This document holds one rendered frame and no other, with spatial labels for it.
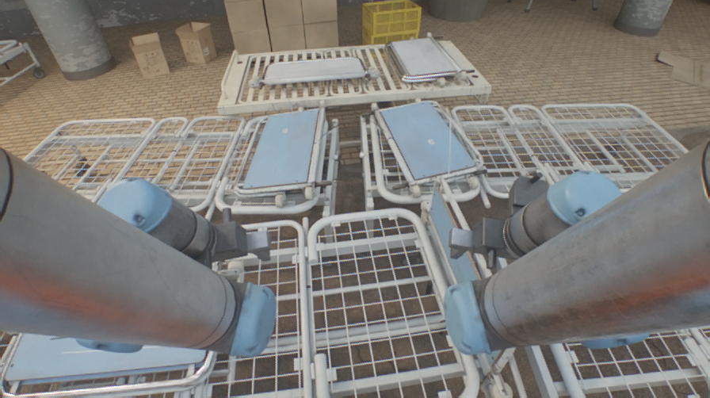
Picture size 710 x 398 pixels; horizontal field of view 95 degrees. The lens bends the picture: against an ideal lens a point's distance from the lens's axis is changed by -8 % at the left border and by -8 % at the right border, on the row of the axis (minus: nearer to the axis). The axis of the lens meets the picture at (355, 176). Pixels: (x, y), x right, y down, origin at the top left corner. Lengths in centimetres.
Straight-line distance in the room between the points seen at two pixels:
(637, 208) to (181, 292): 28
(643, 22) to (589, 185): 628
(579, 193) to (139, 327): 43
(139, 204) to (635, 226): 44
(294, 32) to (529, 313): 419
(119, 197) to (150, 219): 5
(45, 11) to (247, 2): 225
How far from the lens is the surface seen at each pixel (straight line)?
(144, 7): 718
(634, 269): 21
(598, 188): 47
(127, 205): 47
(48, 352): 167
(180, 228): 50
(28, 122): 482
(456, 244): 62
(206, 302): 32
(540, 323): 30
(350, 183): 260
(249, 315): 39
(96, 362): 155
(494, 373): 135
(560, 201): 46
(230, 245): 59
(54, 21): 524
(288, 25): 433
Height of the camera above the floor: 174
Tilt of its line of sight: 41 degrees down
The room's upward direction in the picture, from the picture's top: 2 degrees counter-clockwise
